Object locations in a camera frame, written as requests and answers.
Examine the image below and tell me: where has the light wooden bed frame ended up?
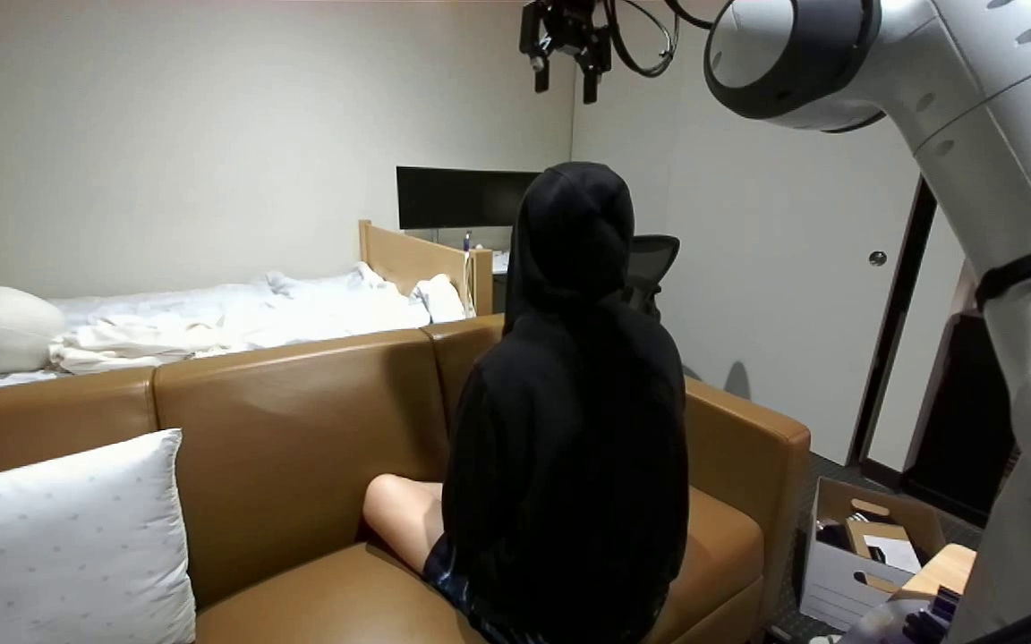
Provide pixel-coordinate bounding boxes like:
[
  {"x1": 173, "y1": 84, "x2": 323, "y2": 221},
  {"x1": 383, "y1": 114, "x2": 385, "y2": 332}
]
[{"x1": 355, "y1": 215, "x2": 498, "y2": 319}]

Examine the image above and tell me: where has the tan leather sofa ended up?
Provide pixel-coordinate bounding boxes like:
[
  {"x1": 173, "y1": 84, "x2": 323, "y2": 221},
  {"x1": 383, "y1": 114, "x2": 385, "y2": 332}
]
[{"x1": 0, "y1": 312, "x2": 817, "y2": 644}]

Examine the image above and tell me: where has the black office chair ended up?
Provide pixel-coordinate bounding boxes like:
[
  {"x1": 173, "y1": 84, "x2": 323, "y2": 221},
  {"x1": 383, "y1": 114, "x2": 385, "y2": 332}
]
[{"x1": 621, "y1": 231, "x2": 682, "y2": 314}]

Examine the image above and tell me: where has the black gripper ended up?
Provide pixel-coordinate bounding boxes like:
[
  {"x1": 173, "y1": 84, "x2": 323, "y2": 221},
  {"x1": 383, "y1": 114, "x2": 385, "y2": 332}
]
[{"x1": 520, "y1": 0, "x2": 617, "y2": 108}]

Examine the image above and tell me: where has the dark cabinet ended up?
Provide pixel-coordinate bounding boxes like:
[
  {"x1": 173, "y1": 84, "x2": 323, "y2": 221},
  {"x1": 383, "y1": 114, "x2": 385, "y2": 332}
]
[{"x1": 901, "y1": 312, "x2": 1016, "y2": 529}]

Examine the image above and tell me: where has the black wide monitor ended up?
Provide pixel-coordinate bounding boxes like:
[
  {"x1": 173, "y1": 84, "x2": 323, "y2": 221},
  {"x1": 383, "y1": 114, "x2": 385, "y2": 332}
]
[{"x1": 395, "y1": 162, "x2": 545, "y2": 231}]

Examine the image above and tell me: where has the white square sofa pillow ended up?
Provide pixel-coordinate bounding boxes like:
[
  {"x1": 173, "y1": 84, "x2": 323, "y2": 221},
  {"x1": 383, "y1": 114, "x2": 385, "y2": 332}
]
[{"x1": 0, "y1": 425, "x2": 200, "y2": 644}]

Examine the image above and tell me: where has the black slanted pole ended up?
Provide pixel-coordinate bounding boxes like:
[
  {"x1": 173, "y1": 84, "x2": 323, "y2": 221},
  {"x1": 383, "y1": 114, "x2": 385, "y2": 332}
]
[{"x1": 845, "y1": 175, "x2": 939, "y2": 473}]

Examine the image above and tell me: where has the black hoodie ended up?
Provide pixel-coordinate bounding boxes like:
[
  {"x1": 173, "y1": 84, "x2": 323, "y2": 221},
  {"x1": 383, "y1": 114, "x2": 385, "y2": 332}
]
[{"x1": 441, "y1": 158, "x2": 694, "y2": 644}]

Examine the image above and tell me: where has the black looped cable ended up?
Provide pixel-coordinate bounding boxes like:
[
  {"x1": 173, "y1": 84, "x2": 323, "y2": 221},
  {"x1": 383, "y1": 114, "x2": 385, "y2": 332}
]
[{"x1": 606, "y1": 0, "x2": 726, "y2": 82}]

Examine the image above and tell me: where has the open cardboard box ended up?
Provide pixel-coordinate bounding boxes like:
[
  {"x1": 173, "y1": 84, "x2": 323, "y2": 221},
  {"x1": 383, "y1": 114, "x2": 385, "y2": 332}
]
[{"x1": 797, "y1": 474, "x2": 982, "y2": 636}]

